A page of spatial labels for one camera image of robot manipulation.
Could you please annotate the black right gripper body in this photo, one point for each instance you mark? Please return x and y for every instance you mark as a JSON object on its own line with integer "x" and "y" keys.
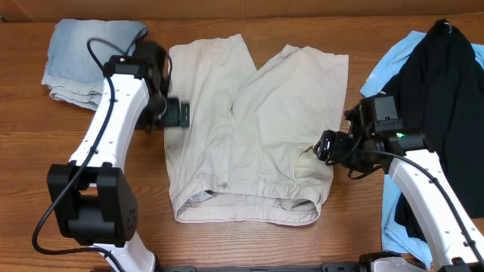
{"x": 344, "y": 149}

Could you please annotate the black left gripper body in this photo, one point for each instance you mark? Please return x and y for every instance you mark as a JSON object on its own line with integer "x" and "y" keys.
{"x": 183, "y": 114}

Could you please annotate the beige khaki shorts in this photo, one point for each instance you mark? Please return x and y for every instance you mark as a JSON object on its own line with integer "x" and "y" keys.
{"x": 249, "y": 151}

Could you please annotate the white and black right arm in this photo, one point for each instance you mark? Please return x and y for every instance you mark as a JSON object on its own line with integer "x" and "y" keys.
{"x": 376, "y": 140}

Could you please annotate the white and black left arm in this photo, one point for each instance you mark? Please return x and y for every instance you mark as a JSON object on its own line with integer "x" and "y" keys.
{"x": 91, "y": 197}

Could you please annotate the light blue t-shirt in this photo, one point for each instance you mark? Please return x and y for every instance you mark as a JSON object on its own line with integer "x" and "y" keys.
{"x": 395, "y": 236}

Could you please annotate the black t-shirt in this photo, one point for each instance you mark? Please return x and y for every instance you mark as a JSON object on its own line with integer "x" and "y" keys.
{"x": 436, "y": 79}

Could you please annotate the folded light blue denim shorts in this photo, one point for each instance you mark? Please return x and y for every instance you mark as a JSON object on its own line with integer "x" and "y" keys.
{"x": 70, "y": 73}

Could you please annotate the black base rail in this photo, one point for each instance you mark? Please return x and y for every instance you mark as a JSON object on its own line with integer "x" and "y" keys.
{"x": 351, "y": 266}

